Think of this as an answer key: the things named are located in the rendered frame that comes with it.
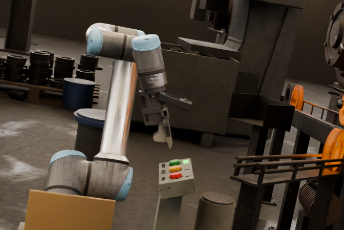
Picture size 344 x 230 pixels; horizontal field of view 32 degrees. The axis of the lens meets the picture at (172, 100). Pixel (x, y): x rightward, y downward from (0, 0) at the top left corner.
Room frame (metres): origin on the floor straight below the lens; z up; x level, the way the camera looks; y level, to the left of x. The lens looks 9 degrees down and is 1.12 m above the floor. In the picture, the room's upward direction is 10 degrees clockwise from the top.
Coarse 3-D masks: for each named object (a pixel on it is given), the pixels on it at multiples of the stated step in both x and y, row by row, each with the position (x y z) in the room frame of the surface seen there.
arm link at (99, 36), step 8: (96, 24) 2.52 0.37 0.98; (104, 24) 2.53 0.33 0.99; (88, 32) 2.51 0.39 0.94; (96, 32) 2.01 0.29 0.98; (104, 32) 2.02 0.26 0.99; (112, 32) 2.03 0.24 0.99; (88, 40) 2.06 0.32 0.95; (96, 40) 2.00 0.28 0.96; (104, 40) 2.00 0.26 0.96; (112, 40) 2.01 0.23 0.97; (120, 40) 2.01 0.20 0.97; (88, 48) 2.02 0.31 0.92; (96, 48) 2.00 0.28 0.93; (104, 48) 2.00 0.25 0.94; (112, 48) 2.00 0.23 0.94; (120, 48) 2.01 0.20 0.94; (104, 56) 2.03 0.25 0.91; (112, 56) 2.02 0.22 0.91; (120, 56) 2.02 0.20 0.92
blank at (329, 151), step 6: (330, 132) 2.11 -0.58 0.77; (336, 132) 2.11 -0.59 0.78; (342, 132) 2.13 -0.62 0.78; (330, 138) 2.09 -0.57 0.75; (336, 138) 2.09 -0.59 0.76; (342, 138) 2.14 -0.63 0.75; (330, 144) 2.08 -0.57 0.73; (336, 144) 2.10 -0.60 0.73; (342, 144) 2.16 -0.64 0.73; (324, 150) 2.08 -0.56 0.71; (330, 150) 2.07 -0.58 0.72; (336, 150) 2.17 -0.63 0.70; (342, 150) 2.17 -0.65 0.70; (324, 156) 2.08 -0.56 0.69; (330, 156) 2.07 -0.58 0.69; (336, 156) 2.15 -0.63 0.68; (342, 156) 2.19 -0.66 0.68; (330, 162) 2.08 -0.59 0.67; (336, 162) 2.14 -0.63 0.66; (330, 168) 2.09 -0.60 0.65; (336, 168) 2.15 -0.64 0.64
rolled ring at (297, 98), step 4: (296, 88) 3.48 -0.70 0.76; (300, 88) 3.45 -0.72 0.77; (292, 92) 3.57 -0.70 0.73; (296, 92) 3.53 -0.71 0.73; (300, 92) 3.42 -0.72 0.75; (292, 96) 3.55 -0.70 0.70; (296, 96) 3.55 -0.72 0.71; (300, 96) 3.41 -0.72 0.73; (292, 100) 3.55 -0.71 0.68; (296, 100) 3.42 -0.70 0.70; (300, 100) 3.40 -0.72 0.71; (292, 104) 3.54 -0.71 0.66; (296, 104) 3.40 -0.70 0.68; (300, 104) 3.40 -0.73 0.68; (296, 108) 3.40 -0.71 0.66; (300, 108) 3.40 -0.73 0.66
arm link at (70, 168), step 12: (60, 156) 2.38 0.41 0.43; (72, 156) 2.38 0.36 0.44; (84, 156) 2.43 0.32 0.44; (60, 168) 2.33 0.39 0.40; (72, 168) 2.34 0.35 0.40; (84, 168) 2.36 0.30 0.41; (48, 180) 2.32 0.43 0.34; (60, 180) 2.29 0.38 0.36; (72, 180) 2.31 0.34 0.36; (84, 180) 2.33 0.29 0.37; (84, 192) 2.34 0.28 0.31
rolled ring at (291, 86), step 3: (288, 84) 3.71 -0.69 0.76; (291, 84) 3.65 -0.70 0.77; (294, 84) 3.67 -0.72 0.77; (288, 87) 3.69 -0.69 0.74; (291, 87) 3.62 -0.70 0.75; (288, 90) 3.72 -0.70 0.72; (291, 90) 3.61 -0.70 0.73; (285, 93) 3.75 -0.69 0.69; (288, 93) 3.73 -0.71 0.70; (291, 93) 3.59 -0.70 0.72; (285, 96) 3.74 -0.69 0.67; (288, 96) 3.74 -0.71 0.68; (285, 99) 3.73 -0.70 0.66; (288, 99) 3.74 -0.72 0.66; (285, 102) 3.73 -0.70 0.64; (288, 102) 3.60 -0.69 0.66
